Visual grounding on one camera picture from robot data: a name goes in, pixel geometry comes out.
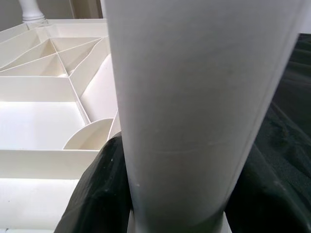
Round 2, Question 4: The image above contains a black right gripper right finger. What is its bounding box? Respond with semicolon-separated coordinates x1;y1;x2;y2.
225;143;311;233

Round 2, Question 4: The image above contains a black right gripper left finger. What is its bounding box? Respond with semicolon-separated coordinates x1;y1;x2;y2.
54;132;133;233

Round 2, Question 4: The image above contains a white plastic table top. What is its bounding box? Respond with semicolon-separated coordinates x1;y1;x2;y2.
0;18;231;233

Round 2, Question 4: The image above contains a white tapered plastic table leg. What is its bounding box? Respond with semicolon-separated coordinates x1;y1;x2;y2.
101;0;304;233
18;0;46;21

